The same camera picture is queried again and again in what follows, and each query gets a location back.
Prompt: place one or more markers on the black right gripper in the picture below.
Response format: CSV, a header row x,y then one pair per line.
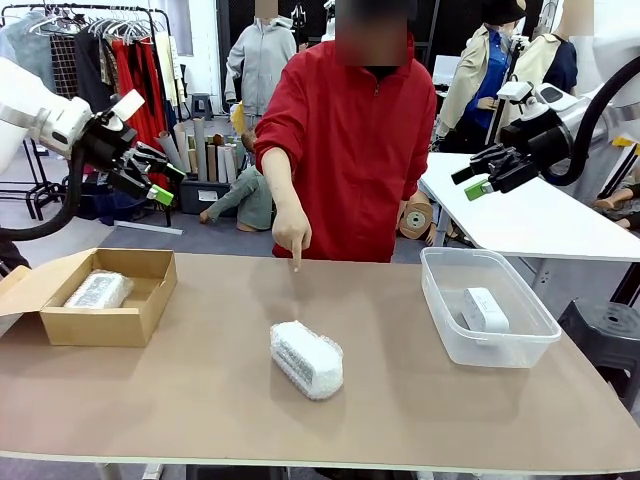
x,y
540,140

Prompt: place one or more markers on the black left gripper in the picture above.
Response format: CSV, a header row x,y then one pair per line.
x,y
105,142

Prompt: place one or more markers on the clock with print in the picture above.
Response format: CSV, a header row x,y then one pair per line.
x,y
97,290

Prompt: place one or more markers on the small white box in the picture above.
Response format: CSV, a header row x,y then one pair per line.
x,y
485,310

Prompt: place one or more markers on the person's right forearm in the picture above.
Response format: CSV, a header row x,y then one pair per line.
x,y
282,185

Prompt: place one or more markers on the bulky bubble wrapped clock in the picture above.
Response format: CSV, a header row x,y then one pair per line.
x,y
305,360

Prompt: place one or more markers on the person's right hand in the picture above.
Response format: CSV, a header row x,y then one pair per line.
x,y
292,235

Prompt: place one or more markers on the leaning grey paper roll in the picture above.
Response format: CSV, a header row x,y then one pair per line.
x,y
175,150

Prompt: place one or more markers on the black clothes rack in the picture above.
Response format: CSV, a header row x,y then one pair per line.
x,y
168,215

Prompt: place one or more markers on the dark storage bin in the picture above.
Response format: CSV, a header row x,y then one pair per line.
x,y
192,197

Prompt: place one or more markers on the white floor strip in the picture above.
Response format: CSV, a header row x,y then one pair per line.
x,y
150,228

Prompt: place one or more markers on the tall grey paper roll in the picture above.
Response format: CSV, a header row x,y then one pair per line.
x,y
200,150

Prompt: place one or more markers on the white table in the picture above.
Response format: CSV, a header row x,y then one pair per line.
x,y
540,225

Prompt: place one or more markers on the white paper roll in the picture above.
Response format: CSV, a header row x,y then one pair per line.
x,y
230,162

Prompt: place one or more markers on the grey plastic stool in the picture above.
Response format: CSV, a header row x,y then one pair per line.
x,y
202,106

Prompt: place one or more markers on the brown cardboard spool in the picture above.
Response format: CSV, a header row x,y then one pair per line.
x,y
416,220

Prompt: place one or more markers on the seated mannequin in green shirt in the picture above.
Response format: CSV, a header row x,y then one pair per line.
x,y
247,195

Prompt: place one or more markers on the cream hanging garment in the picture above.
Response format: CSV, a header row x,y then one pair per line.
x,y
165,70

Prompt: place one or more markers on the yellow item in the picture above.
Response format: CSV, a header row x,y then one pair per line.
x,y
238,120

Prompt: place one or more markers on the black hanging garment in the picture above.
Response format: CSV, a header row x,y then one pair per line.
x,y
90,65

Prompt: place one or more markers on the lying bare mannequin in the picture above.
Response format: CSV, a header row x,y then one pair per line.
x,y
620,200

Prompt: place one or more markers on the person in red jacket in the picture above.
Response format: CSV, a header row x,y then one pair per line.
x,y
360,150

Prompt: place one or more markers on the open brown cardboard box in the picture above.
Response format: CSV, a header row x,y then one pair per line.
x,y
100,325

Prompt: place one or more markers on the mannequin in grey hoodie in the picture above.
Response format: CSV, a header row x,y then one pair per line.
x,y
262,55

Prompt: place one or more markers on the grey-blue hanging garment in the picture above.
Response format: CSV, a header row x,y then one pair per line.
x,y
30,45

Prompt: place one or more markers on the clear plastic container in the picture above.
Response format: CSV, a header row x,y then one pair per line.
x,y
500,352

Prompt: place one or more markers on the black plastic stool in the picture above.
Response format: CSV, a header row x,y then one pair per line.
x,y
610,330

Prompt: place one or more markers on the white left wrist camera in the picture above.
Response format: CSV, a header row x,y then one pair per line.
x,y
127,105

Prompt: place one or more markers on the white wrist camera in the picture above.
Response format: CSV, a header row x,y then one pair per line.
x,y
127,105
512,92

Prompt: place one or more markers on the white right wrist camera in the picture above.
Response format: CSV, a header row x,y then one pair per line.
x,y
512,92

